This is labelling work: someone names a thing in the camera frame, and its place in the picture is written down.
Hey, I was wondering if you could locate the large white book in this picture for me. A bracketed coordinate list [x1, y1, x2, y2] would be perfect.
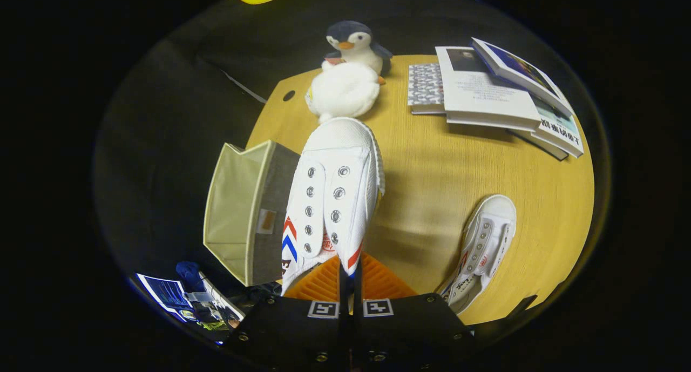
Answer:
[435, 46, 541, 132]

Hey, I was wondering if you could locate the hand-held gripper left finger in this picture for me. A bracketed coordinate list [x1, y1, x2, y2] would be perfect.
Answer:
[224, 255, 350, 372]

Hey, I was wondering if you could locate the blue cloth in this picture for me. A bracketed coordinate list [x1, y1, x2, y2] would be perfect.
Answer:
[175, 261, 207, 293]

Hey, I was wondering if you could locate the blue picture cover book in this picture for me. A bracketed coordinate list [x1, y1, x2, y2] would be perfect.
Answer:
[471, 37, 574, 118]

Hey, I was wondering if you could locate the penguin plush toy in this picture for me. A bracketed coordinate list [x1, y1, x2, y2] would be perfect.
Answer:
[305, 20, 394, 125]

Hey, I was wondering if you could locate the white canvas shoe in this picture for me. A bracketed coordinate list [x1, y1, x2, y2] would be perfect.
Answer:
[281, 117, 387, 296]
[440, 194, 517, 315]

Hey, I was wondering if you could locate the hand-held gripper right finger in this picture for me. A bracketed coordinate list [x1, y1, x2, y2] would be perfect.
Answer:
[352, 252, 477, 372]

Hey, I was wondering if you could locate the thin dark-edged book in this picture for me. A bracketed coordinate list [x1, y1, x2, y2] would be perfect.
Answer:
[507, 129, 568, 161]

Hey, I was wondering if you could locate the blue printed leaflet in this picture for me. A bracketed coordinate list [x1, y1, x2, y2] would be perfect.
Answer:
[135, 274, 189, 323]

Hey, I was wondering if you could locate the grey fabric storage box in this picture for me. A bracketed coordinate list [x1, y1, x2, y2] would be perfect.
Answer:
[204, 140, 300, 287]

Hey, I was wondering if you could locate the teal and white book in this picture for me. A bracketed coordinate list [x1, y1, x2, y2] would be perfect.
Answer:
[529, 94, 585, 158]

